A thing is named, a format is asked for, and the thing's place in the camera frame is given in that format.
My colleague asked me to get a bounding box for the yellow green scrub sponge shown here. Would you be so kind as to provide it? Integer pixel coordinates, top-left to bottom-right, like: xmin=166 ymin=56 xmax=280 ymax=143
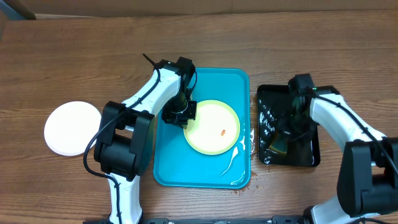
xmin=268 ymin=131 xmax=288 ymax=155

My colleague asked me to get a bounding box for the yellow-green plate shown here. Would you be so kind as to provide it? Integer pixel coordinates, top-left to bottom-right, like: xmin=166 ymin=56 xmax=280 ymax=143
xmin=183 ymin=100 xmax=240 ymax=156

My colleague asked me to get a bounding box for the white plate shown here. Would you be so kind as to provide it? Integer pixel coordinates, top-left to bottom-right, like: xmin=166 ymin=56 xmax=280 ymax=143
xmin=44 ymin=101 xmax=101 ymax=156

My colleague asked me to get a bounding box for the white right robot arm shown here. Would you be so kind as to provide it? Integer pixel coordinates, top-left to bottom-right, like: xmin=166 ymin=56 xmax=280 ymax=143
xmin=278 ymin=85 xmax=397 ymax=223

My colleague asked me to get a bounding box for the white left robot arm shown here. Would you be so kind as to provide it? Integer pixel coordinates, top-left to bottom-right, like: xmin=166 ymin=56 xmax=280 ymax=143
xmin=83 ymin=57 xmax=198 ymax=223

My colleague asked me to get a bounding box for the black water tray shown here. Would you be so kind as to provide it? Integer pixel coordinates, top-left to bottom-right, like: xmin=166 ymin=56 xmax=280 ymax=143
xmin=257 ymin=85 xmax=321 ymax=167

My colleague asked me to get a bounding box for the teal plastic tray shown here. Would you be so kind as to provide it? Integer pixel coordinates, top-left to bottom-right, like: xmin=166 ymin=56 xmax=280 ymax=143
xmin=153 ymin=68 xmax=251 ymax=189

